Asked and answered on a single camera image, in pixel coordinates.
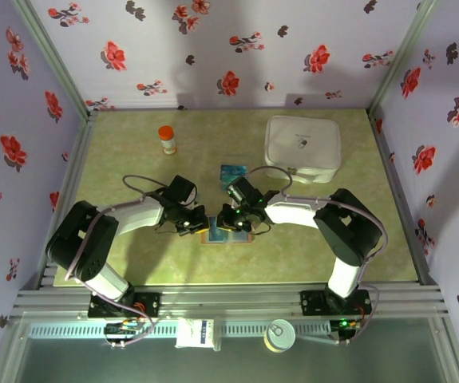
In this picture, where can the brown leather card holder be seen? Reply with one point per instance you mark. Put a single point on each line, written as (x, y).
(229, 239)

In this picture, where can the teal credit card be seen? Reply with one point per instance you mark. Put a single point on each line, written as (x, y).
(225, 184)

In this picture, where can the blue credit card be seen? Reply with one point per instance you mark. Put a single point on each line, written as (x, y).
(233, 171)

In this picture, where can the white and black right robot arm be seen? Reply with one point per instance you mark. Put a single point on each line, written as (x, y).
(293, 213)

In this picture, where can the orange-capped pill bottle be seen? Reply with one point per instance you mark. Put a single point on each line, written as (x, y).
(167, 139)

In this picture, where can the white zip pouch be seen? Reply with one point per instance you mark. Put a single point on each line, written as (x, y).
(301, 147)

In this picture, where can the white packet with blue print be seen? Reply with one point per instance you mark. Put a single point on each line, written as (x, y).
(193, 333)

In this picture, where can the tin can with pull tab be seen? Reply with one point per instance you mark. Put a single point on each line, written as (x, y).
(279, 334)

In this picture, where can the wide aluminium frame rail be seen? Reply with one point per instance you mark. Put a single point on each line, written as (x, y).
(229, 301)

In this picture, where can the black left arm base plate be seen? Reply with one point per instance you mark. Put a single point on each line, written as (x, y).
(149, 305)

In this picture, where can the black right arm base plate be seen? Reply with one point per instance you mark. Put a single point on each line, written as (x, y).
(313, 303)

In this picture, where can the aluminium side frame rail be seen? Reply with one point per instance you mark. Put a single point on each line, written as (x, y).
(400, 199)
(77, 167)

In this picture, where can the aluminium corner post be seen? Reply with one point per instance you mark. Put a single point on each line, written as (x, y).
(55, 60)
(400, 60)

